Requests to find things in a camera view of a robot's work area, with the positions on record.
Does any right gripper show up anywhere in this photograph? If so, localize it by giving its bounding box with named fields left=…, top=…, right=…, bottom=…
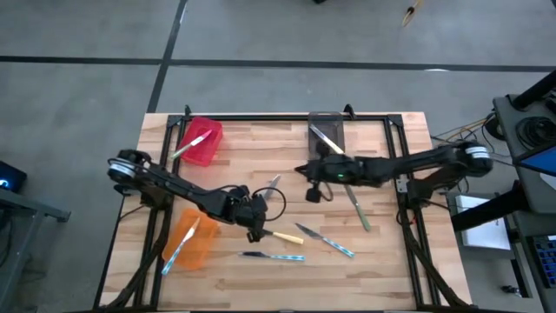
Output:
left=294, top=142, right=367, bottom=204

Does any white box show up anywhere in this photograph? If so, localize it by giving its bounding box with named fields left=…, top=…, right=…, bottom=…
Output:
left=454, top=194, right=513, bottom=252

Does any blue panel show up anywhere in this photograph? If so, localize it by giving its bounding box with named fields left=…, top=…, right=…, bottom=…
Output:
left=520, top=146, right=556, bottom=178

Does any black slanted beam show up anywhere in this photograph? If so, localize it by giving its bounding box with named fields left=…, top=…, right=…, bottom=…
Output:
left=511, top=71, right=556, bottom=110
left=450, top=180, right=525, bottom=234

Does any grey desk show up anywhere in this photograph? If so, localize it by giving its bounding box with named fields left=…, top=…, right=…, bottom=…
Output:
left=493, top=93, right=556, bottom=214

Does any green handled knife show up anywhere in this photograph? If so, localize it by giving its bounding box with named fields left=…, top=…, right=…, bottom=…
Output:
left=261, top=173, right=282, bottom=202
left=169, top=129, right=214, bottom=161
left=346, top=184, right=373, bottom=232

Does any pink-red plastic bin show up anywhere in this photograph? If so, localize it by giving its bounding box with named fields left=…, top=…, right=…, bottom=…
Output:
left=175, top=116, right=225, bottom=169

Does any black aluminium table frame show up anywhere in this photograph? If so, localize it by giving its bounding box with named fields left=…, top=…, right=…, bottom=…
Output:
left=93, top=113, right=474, bottom=312

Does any blue white patterned fork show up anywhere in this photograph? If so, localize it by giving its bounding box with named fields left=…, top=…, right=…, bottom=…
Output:
left=237, top=250, right=307, bottom=263

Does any yellow cable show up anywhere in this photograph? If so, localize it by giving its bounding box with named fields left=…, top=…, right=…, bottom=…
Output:
left=432, top=116, right=494, bottom=151

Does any blue white patterned knife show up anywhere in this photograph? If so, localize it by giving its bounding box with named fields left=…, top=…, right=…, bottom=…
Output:
left=295, top=223, right=356, bottom=258
left=161, top=216, right=202, bottom=276

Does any cream handled knife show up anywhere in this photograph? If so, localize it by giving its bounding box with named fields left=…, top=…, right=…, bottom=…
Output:
left=260, top=229, right=305, bottom=245
left=309, top=123, right=346, bottom=156

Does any black cable coil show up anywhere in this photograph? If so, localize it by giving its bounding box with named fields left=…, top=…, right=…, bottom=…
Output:
left=515, top=116, right=556, bottom=151

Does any orange plastic bin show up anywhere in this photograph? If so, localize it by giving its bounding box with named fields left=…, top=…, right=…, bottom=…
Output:
left=161, top=207, right=221, bottom=271

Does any black device with blue light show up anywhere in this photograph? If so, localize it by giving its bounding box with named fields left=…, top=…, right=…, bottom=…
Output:
left=0, top=159, right=28, bottom=195

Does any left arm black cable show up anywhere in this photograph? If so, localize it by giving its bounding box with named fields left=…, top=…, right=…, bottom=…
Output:
left=250, top=185, right=288, bottom=223

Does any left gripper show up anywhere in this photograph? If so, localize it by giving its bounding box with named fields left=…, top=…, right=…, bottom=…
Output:
left=216, top=185, right=269, bottom=245

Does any grey metal cart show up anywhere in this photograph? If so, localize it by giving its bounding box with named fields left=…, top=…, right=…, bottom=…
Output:
left=0, top=186, right=71, bottom=312

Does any blue keyed device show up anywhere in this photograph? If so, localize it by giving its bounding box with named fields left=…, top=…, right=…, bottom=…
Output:
left=530, top=234, right=556, bottom=289

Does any grey translucent plastic bin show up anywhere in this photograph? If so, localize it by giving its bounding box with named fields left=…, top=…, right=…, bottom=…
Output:
left=307, top=111, right=347, bottom=162

